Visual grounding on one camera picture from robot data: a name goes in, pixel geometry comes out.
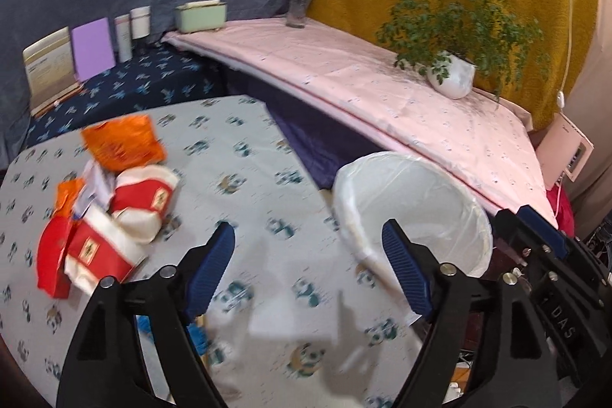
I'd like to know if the white appliance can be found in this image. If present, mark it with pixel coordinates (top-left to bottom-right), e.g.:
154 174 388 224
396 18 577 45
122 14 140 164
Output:
538 114 595 184

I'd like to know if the crushed red white paper cup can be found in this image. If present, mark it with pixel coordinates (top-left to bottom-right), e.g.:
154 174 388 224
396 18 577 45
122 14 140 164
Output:
109 166 180 245
64 202 146 296

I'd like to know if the red cloth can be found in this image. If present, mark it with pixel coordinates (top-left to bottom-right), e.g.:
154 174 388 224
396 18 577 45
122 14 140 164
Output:
545 183 575 237

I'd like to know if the orange snack packet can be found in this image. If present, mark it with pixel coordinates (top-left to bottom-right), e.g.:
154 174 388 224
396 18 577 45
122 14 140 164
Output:
80 115 167 172

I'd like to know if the dark purple cloth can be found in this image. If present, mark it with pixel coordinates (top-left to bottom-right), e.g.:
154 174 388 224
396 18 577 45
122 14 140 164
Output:
222 66 389 191

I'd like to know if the blue plastic wrapper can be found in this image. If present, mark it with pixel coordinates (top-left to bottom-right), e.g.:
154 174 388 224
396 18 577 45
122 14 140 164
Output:
136 315 211 356

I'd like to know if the white bin with plastic liner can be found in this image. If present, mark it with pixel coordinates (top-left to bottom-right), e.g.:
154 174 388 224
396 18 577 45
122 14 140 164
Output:
332 151 494 327

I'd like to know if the panda print tablecloth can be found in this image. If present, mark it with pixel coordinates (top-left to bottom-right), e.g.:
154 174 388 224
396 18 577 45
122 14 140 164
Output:
0 95 431 408

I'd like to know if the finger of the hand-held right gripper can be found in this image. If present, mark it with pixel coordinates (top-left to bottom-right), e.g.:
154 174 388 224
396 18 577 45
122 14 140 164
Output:
492 210 541 289
518 205 612 289

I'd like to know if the small white paper slip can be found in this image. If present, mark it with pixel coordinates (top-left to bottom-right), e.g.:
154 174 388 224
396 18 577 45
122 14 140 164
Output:
72 159 118 218

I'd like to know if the flat book with orange edge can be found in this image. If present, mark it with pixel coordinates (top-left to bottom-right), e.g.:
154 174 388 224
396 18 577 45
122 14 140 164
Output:
29 83 84 118

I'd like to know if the pink cloth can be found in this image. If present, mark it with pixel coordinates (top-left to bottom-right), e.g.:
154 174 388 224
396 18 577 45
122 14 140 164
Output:
163 17 560 229

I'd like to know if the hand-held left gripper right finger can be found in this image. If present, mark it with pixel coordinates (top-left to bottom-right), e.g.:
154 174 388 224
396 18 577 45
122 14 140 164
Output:
381 218 562 408

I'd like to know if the navy palm print cloth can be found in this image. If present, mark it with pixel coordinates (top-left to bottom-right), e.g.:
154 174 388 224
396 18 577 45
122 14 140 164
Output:
21 40 228 151

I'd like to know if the pale green box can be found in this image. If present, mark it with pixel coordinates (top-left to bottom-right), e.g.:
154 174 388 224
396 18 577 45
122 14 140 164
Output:
173 0 228 33

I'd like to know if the small orange wrapper piece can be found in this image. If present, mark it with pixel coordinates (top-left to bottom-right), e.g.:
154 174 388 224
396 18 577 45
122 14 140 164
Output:
56 179 86 218

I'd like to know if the beige standing book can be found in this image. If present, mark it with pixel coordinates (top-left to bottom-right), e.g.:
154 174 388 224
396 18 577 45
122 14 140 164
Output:
23 26 80 107

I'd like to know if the green plant in white pot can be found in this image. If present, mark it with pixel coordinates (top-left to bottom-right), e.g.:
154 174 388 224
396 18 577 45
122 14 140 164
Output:
358 0 550 100

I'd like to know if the white cable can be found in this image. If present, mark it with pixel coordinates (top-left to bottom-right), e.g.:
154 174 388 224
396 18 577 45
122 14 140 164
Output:
556 0 575 94

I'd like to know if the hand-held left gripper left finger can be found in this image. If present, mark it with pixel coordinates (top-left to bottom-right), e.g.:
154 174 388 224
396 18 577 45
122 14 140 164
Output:
56 221 237 408

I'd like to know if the white tube bottle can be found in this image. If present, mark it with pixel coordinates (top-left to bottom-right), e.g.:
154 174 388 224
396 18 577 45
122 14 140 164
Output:
115 13 133 63

